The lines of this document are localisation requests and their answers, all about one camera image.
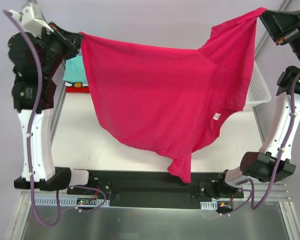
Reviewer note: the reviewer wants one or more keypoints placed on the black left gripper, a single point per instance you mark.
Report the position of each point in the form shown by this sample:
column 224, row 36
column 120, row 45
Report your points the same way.
column 64, row 37

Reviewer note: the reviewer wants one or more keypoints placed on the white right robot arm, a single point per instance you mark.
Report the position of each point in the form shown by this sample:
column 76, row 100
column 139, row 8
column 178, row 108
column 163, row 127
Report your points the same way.
column 272, row 163

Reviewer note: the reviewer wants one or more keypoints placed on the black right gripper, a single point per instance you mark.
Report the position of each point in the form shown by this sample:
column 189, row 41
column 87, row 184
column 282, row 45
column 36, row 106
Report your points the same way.
column 283, row 35

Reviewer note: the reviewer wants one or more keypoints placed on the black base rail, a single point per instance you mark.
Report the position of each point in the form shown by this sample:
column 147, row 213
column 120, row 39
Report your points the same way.
column 144, row 189

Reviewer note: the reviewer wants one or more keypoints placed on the crimson pink t shirt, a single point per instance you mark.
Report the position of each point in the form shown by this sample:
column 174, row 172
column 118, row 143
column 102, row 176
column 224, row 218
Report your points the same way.
column 171, row 101

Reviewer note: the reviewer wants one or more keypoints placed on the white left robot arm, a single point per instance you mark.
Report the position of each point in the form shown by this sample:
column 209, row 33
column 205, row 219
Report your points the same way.
column 36, row 58

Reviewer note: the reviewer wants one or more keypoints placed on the folded teal t shirt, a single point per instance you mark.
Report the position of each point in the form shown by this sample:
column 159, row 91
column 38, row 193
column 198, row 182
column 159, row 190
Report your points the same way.
column 75, row 72

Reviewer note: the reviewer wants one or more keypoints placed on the white plastic basket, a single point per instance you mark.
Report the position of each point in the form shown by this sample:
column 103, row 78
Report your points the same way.
column 258, row 91

